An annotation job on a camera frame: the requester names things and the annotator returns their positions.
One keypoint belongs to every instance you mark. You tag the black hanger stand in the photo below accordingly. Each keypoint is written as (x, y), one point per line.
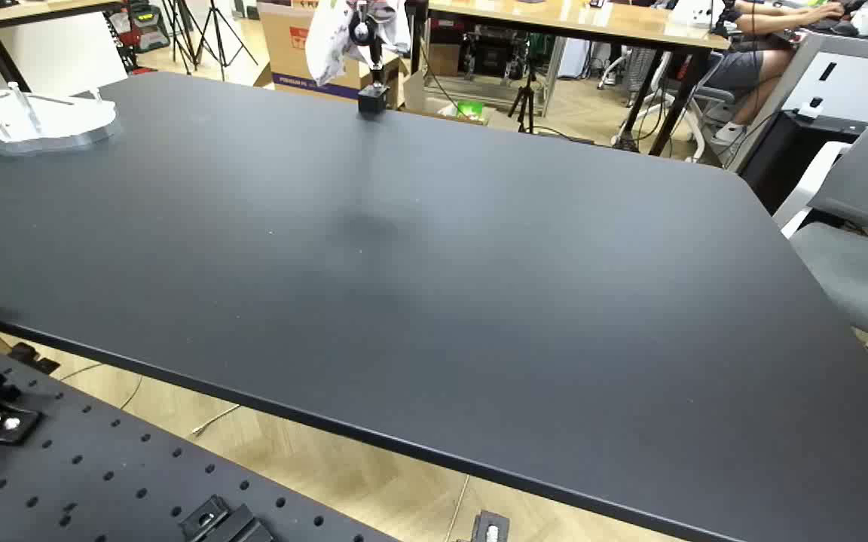
(372, 101)

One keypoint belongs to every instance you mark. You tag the green object on floor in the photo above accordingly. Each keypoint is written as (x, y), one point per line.
(470, 109)

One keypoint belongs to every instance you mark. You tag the black clamp with silver insert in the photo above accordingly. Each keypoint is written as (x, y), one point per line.
(488, 528)

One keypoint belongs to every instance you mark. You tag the long wooden desk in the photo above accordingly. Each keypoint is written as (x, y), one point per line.
(594, 19)

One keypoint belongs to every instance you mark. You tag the tall black tripod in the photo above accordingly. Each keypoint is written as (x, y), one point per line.
(216, 32)

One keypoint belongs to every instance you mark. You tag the black table clamp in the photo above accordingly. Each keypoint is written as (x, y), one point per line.
(224, 521)

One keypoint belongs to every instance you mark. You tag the seated person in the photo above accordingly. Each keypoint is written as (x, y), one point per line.
(754, 65)

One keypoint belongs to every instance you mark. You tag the black perforated mounting board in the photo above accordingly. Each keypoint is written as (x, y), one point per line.
(102, 470)

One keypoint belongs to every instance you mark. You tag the black edge clamp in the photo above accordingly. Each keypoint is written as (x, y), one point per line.
(32, 356)

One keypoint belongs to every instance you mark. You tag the grey office chair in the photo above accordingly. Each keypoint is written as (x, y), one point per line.
(859, 261)

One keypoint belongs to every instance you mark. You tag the white board panel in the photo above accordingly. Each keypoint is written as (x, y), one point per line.
(60, 56)

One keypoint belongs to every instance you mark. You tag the white panel with slots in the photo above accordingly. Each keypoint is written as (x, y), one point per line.
(851, 84)

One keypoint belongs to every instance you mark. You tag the wooden desk with black legs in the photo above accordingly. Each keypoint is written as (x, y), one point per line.
(14, 12)

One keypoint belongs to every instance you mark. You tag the small black camera tripod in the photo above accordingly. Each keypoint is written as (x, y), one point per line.
(525, 98)

